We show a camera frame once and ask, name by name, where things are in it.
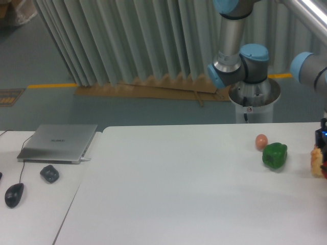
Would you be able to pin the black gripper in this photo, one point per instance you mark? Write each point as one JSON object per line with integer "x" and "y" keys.
{"x": 320, "y": 138}

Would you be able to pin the red bell pepper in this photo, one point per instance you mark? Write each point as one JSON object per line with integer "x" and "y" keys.
{"x": 323, "y": 168}

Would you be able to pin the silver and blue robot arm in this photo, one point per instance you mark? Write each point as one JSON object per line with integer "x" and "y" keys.
{"x": 253, "y": 66}

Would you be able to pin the yellow corn bread toy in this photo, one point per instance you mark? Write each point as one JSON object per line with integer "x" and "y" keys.
{"x": 316, "y": 162}

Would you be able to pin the green bell pepper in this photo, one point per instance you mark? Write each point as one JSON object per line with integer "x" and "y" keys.
{"x": 274, "y": 155}

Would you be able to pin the brown egg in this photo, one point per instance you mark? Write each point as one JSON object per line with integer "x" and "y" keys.
{"x": 261, "y": 141}

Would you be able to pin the flat brown cardboard sheet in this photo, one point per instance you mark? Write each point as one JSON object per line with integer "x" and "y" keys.
{"x": 200, "y": 89}

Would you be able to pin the grey folding curtain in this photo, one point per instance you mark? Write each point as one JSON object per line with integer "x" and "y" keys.
{"x": 124, "y": 41}

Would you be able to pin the silver closed laptop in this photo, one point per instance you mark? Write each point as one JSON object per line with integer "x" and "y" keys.
{"x": 58, "y": 143}

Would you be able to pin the black computer mouse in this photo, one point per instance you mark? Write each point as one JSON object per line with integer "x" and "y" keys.
{"x": 13, "y": 195}

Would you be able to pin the cardboard box in corner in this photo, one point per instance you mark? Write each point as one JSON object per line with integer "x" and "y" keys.
{"x": 16, "y": 12}

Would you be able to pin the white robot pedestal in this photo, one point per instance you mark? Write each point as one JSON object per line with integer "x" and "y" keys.
{"x": 254, "y": 108}

